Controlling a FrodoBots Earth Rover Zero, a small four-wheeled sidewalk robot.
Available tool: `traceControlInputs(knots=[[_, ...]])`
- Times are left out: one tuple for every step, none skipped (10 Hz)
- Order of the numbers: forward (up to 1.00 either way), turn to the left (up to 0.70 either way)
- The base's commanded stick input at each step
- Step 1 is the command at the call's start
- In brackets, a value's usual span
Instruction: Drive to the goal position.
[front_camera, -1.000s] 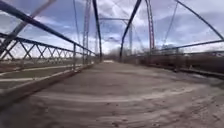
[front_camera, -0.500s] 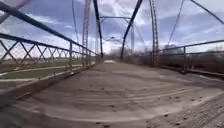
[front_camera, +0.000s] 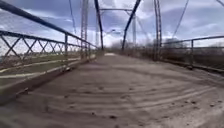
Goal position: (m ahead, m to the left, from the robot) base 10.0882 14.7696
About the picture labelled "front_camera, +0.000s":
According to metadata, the grey concrete bridge deck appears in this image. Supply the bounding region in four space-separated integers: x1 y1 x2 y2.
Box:
0 53 224 128

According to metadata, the steel bridge truss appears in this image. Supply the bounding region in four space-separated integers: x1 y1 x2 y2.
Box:
68 0 192 62

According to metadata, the dark mesh bridge railing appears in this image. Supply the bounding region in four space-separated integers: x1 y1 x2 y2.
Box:
0 0 99 73

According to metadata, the dark metal bridge railing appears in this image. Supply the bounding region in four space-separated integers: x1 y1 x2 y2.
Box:
156 34 224 73

